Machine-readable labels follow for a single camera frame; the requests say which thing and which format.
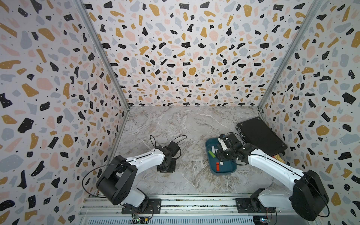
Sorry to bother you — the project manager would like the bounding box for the teal plastic storage box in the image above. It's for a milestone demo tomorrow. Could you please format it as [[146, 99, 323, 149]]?
[[205, 138, 237, 175]]

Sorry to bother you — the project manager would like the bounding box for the left frame post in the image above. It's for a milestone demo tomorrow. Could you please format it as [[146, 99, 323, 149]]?
[[73, 0, 130, 111]]

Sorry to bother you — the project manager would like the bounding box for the right frame post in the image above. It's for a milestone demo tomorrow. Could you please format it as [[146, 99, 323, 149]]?
[[257, 0, 323, 112]]

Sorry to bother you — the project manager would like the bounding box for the aluminium mounting rail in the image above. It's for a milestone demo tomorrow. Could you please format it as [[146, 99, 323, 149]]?
[[79, 194, 310, 225]]

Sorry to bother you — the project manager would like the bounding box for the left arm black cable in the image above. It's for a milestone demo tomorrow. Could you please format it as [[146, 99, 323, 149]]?
[[81, 164, 113, 199]]

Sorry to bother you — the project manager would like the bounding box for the yellow red card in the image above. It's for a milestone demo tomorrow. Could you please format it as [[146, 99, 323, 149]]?
[[273, 154, 286, 164]]

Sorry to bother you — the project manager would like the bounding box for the frame post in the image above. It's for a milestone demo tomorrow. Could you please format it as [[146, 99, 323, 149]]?
[[73, 0, 130, 111], [257, 0, 323, 112]]

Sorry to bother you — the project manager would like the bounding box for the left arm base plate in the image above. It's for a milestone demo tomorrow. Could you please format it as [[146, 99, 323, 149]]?
[[121, 198, 162, 215]]

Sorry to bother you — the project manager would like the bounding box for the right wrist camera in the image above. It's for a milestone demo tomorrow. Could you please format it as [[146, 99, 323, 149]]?
[[218, 137, 228, 151]]

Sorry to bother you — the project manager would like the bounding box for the black flat case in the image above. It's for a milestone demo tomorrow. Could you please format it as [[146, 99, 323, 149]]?
[[235, 117, 287, 156]]

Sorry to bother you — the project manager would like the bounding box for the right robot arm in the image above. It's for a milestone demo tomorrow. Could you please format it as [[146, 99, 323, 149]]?
[[217, 132, 329, 221]]

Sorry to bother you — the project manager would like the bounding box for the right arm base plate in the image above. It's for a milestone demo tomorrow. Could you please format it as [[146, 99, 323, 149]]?
[[235, 198, 276, 213]]

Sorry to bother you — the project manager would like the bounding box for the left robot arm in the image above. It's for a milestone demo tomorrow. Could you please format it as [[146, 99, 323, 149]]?
[[96, 141, 181, 211]]

